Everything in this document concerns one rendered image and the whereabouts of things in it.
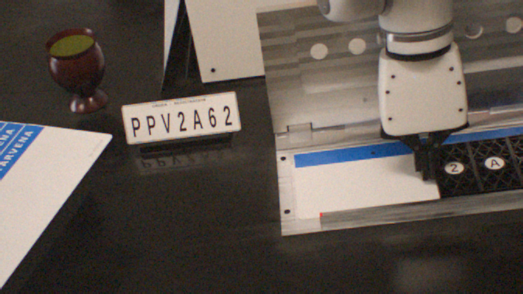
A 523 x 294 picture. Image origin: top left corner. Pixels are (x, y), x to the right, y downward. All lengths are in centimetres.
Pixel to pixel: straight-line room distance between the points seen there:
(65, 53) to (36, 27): 29
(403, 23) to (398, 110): 11
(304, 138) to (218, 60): 22
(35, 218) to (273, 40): 37
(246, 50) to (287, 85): 19
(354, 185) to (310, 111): 12
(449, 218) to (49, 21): 85
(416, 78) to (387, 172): 16
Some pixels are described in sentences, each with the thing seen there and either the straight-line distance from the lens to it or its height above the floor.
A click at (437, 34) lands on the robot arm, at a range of 120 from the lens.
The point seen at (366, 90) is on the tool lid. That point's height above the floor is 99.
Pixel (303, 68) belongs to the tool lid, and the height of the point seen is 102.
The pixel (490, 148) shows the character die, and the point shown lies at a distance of 135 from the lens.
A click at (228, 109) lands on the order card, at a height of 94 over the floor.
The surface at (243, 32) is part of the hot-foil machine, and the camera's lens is 152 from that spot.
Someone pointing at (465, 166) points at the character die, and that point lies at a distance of 132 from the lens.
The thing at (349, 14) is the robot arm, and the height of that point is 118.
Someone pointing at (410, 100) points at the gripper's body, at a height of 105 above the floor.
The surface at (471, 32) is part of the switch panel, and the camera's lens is 156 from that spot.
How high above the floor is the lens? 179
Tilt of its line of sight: 38 degrees down
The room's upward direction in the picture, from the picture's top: 10 degrees counter-clockwise
